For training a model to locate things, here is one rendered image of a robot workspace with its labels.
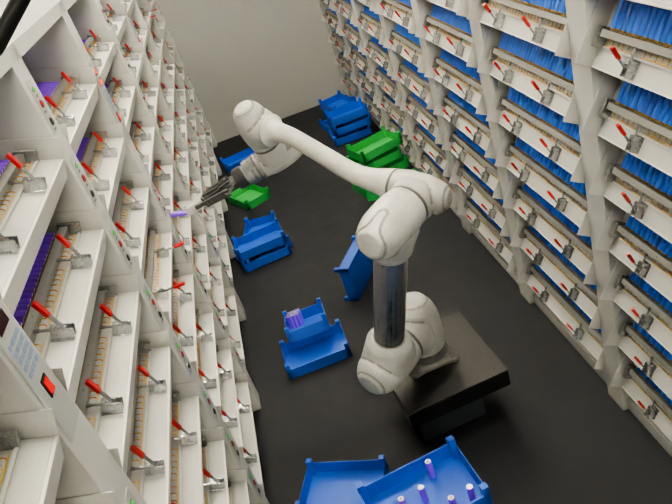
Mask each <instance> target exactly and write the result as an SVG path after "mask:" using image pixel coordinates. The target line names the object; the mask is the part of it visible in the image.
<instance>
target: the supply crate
mask: <svg viewBox="0 0 672 504"><path fill-rule="evenodd" d="M446 441H447V444H445V445H443V446H441V447H439V448H437V449H435V450H433V451H431V452H429V453H427V454H425V455H424V456H422V457H420V458H418V459H416V460H414V461H412V462H410V463H408V464H406V465H404V466H402V467H400V468H398V469H396V470H394V471H392V472H390V473H388V474H386V475H384V476H382V477H380V478H378V479H376V480H374V481H372V482H370V483H368V484H366V485H364V486H363V483H362V481H359V482H357V483H355V486H356V489H357V491H358V493H359V495H360V498H361V500H362V502H363V504H399V502H398V497H399V496H404V498H405V501H406V503H407V504H423V502H422V499H421V496H420V494H419V491H418V488H417V487H418V485H420V484H422V485H424V487H425V490H426V493H427V496H428V498H429V504H449V502H448V499H447V497H448V496H449V495H454V497H455V500H456V503H457V504H493V501H492V497H491V494H490V490H489V487H488V485H487V484H486V482H482V480H481V479H480V478H479V476H478V475H477V473H476V472H475V470H474V469H473V468H472V466H471V465H470V463H469V462H468V460H467V459H466V458H465V456H464V455H463V453H462V452H461V451H460V449H459V448H458V446H457V445H456V441H455V439H454V437H453V436H452V435H450V436H448V437H446ZM426 459H430V460H431V462H432V465H433V468H434V471H435V474H436V477H435V478H434V479H431V478H430V477H429V474H428V471H427V468H426V465H425V460H426ZM467 484H472V485H473V488H474V491H475V495H476V498H477V499H475V500H473V501H471V502H470V499H469V496H468V493H467V489H466V485H467Z"/></svg>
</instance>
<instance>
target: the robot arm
mask: <svg viewBox="0 0 672 504"><path fill-rule="evenodd" d="M233 121H234V124H235V127H236V129H237V131H238V132H239V134H240V136H241V137H242V138H243V140H244V141H245V142H246V143H247V145H248V146H249V147H251V148H252V150H253V151H254V154H253V155H251V156H249V157H248V158H246V159H245V160H243V161H241V162H240V164H241V166H237V167H236V168H234V169H232V170H231V174H232V176H229V177H227V176H224V177H223V178H222V179H221V180H219V181H218V182H216V183H215V184H213V185H212V186H211V187H209V188H208V189H206V190H205V191H203V194H202V195H201V196H200V197H198V198H196V199H195V200H193V201H191V202H190V203H188V204H186V205H185V206H184V208H185V209H184V210H185V212H186V213H187V214H188V216H191V215H192V214H194V213H196V212H197V211H199V210H200V209H202V208H203V207H205V206H207V207H210V206H212V205H214V204H215V203H217V202H219V201H221V200H223V199H225V198H227V197H230V196H232V193H231V192H233V191H234V190H235V189H236V188H237V187H240V188H241V189H245V188H246V187H248V186H250V185H251V182H252V183H253V184H254V185H255V184H257V183H259V182H260V181H262V180H263V179H266V178H267V177H268V176H270V175H273V174H277V173H279V172H281V171H282V170H284V169H286V168H287V167H289V166H290V165H292V164H293V163H294V162H295V161H296V160H297V159H299V158H300V156H301V155H302V154H305V155H306V156H308V157H309V158H311V159H312V160H314V161H316V162H317V163H319V164H320V165H322V166H323V167H325V168H326V169H328V170H330V171H331V172H333V173H334V174H336V175H338V176H339V177H341V178H343V179H344V180H346V181H348V182H350V183H352V184H354V185H356V186H358V187H361V188H363V189H365V190H368V191H370V192H372V193H374V194H376V195H378V196H380V198H379V199H378V200H377V201H376V202H375V203H374V204H373V205H372V206H371V207H370V208H369V210H368V211H367V212H366V213H365V214H364V216H363V217H362V219H361V221H360V223H359V225H358V228H357V231H356V237H355V238H356V244H357V246H358V248H359V250H360V251H361V252H362V253H363V254H364V255H365V256H366V257H368V258H369V259H372V260H373V303H374V327H373V328H372V329H371V330H370V331H369V332H368V334H367V337H366V341H365V345H364V348H363V352H362V355H361V359H360V360H359V362H358V366H357V377H358V380H359V382H360V384H361V385H362V386H363V387H364V388H365V389H366V390H367V391H369V392H370V393H372V394H376V395H380V394H381V395H384V394H387V393H389V392H391V391H393V390H395V389H396V388H398V387H399V386H400V385H401V384H402V383H403V382H404V380H405V379H406V378H407V377H408V375H409V374H410V373H411V376H412V378H414V379H417V378H419V377H421V376H422V375H423V374H426V373H428V372H430V371H433V370H435V369H437V368H440V367H442V366H444V365H447V364H449V363H454V362H457V361H458V360H459V357H458V355H457V354H456V353H455V352H453V350H452V349H451V348H450V346H449V345H448V343H447V342H446V340H445V337H444V330H443V326H442V322H441V318H440V315H439V312H438V310H437V308H436V306H435V305H434V303H433V302H432V301H431V300H430V299H429V298H428V297H427V296H425V295H423V294H422V293H419V292H408V293H407V269H408V258H409V257H410V256H411V254H412V252H413V249H414V245H415V242H416V240H417V237H418V234H419V232H420V227H421V225H422V224H423V223H424V222H425V221H426V220H427V219H428V218H429V217H431V215H432V214H434V215H438V214H441V213H443V212H445V211H446V210H447V209H448V208H449V207H450V206H451V203H452V198H453V192H452V189H451V188H450V187H449V185H448V184H446V183H445V182H444V181H442V180H441V179H439V178H437V177H435V176H433V175H430V174H427V173H423V172H419V171H415V170H407V169H398V168H371V167H366V166H363V165H360V164H357V163H355V162H353V161H351V160H349V159H348V158H346V157H344V156H342V155H341V154H339V153H337V152H335V151H334V150H332V149H330V148H329V147H327V146H325V145H323V144H322V143H320V142H318V141H317V140H315V139H313V138H311V137H310V136H308V135H306V134H305V133H303V132H301V131H299V130H297V129H295V128H293V127H291V126H289V125H286V124H284V123H282V120H281V118H280V117H279V116H278V115H275V114H273V113H272V112H270V111H269V110H267V109H266V108H263V107H262V105H260V104H259V103H257V102H255V101H252V100H246V101H243V102H241V103H239V104H238V105H237V106H236V108H235V110H234V113H233Z"/></svg>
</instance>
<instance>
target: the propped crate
mask: <svg viewBox="0 0 672 504"><path fill-rule="evenodd" d="M316 301H317V304H314V305H311V306H309V307H306V308H304V309H301V310H300V312H301V314H302V317H303V319H304V324H303V326H299V327H298V328H295V329H290V327H289V324H288V322H287V319H286V314H287V312H286V310H285V311H283V312H282V313H283V316H284V323H285V328H284V331H285V333H286V336H287V338H288V341H289V343H290V345H291V344H294V343H296V342H299V341H302V340H304V339H307V338H309V337H312V336H314V335H317V334H320V333H322V332H325V331H327V330H330V329H331V328H330V325H329V322H328V319H327V316H326V313H325V310H324V308H323V305H322V303H321V300H320V298H316Z"/></svg>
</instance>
